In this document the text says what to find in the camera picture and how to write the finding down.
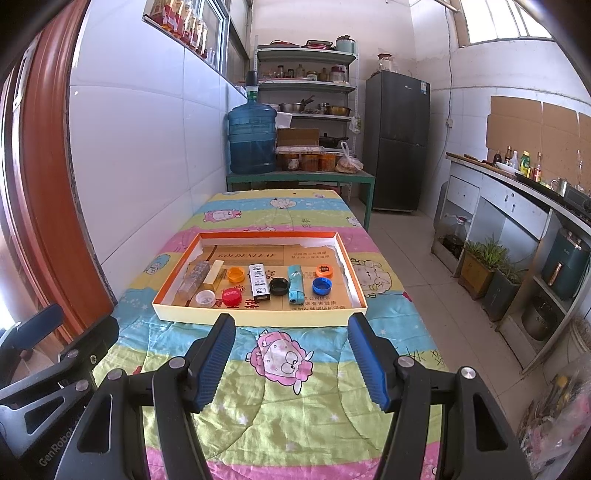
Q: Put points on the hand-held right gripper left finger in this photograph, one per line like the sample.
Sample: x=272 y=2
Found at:
x=214 y=364

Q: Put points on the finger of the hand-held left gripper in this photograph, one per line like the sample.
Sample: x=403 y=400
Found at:
x=37 y=325
x=99 y=339

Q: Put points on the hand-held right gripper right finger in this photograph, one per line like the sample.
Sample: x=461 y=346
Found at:
x=369 y=364

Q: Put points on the shallow orange-rimmed cardboard box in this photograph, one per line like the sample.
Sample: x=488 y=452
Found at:
x=258 y=314

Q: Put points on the white bottle cap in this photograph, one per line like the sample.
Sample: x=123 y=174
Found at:
x=204 y=297

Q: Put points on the red bottle cap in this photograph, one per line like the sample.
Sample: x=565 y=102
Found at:
x=231 y=294

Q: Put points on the gold rectangular box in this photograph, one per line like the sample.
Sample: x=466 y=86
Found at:
x=213 y=276

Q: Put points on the floral clear plastic box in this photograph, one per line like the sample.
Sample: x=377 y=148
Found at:
x=194 y=277

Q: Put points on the blue bottle cap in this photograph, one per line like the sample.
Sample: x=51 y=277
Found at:
x=322 y=286

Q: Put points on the plain orange bottle cap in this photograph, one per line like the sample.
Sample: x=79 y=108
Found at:
x=235 y=274

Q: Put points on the black bottle cap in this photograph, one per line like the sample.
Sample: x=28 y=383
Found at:
x=279 y=286

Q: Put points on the orange cap with black top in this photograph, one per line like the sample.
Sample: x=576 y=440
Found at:
x=323 y=270

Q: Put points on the teal small box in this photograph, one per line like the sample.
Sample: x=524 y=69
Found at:
x=295 y=284

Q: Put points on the red wooden door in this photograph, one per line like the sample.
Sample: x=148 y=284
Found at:
x=41 y=184

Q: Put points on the potted green plant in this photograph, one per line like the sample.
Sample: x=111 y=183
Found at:
x=478 y=272

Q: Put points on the potted plant dark planter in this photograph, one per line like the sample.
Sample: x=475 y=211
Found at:
x=503 y=290

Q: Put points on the glass jug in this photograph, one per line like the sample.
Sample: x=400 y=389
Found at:
x=455 y=237

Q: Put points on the grey gas cylinder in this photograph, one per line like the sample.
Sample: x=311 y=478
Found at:
x=441 y=203

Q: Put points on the steel cooking pot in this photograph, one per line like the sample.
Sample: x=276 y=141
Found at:
x=540 y=318

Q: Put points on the clear plastic bag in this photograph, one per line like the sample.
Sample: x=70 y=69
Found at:
x=554 y=415

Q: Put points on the plastic bag of bread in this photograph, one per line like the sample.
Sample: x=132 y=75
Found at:
x=348 y=162

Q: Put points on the orange pickle jar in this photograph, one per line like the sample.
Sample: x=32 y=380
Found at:
x=309 y=162
x=328 y=161
x=289 y=162

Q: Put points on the grey kitchen counter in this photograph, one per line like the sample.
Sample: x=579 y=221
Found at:
x=503 y=198

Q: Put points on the teal air fryer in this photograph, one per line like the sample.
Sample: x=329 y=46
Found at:
x=565 y=263

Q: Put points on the clear food container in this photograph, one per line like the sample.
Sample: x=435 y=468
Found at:
x=300 y=149

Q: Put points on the dark refrigerator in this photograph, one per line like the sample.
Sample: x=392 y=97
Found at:
x=397 y=138

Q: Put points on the black frying pan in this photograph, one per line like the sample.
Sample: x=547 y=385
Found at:
x=333 y=139

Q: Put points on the blue water jug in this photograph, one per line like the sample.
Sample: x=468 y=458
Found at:
x=251 y=138

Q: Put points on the brown cardboard box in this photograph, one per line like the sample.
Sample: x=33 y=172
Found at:
x=298 y=137

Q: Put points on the dark sauce bottle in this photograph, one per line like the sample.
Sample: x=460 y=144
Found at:
x=497 y=160

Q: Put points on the brown glass bottle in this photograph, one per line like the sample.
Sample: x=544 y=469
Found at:
x=508 y=156

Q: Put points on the green yellow bottle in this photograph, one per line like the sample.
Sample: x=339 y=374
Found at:
x=525 y=165

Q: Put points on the brass pot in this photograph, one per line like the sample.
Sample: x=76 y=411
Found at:
x=339 y=110

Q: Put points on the red label bottle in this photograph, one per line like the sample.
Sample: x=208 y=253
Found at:
x=537 y=170

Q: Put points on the metal cup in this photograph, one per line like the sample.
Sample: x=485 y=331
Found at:
x=559 y=186

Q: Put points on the steel bowl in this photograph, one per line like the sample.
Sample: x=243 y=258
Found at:
x=291 y=107

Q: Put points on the gas stove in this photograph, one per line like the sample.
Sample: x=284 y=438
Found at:
x=579 y=196

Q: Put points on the water jug pump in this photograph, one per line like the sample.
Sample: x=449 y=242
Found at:
x=251 y=83

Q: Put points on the metal shelf rack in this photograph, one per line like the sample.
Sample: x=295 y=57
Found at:
x=304 y=85

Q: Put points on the row of glass jars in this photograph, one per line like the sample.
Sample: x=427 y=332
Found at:
x=300 y=74

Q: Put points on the glass jar brown lid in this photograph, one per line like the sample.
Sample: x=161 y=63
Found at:
x=385 y=62

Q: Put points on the teal enamel pot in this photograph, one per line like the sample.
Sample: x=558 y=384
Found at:
x=346 y=45

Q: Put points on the row of liquor bottles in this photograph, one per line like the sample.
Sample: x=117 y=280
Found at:
x=184 y=23

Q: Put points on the sliding glass window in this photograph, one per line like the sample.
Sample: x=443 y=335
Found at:
x=231 y=32

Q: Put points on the cardboard wall panel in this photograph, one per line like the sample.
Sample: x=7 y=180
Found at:
x=561 y=134
x=512 y=122

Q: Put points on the high wall window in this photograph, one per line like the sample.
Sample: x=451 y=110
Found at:
x=503 y=21

